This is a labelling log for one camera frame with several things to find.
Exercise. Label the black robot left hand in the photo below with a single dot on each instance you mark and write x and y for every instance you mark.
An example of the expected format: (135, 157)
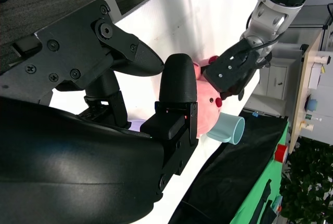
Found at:
(229, 73)

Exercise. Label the black backdrop cloth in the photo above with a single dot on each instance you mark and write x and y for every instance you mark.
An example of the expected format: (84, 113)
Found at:
(229, 169)

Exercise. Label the green leafy plant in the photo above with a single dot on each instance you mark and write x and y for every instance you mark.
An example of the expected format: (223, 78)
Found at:
(309, 182)

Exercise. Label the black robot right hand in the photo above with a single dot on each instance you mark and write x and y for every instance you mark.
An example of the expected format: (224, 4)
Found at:
(78, 169)

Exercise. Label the green cloth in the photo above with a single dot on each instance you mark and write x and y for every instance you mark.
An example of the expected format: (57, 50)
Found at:
(249, 203)

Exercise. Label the wooden board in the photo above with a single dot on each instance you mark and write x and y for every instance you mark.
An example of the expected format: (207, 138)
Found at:
(301, 78)

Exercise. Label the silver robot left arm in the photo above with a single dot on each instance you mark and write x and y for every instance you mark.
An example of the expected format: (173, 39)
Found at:
(270, 18)

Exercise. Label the white cabinet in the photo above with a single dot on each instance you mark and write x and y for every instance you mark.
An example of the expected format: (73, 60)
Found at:
(275, 86)

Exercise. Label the pink plush doll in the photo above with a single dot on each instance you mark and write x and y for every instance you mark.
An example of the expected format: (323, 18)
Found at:
(206, 109)

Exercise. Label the lilac plastic plate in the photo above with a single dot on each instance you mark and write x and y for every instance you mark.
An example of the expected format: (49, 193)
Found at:
(136, 125)

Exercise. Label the teal plastic mug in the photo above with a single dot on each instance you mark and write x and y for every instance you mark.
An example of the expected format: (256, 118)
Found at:
(226, 127)

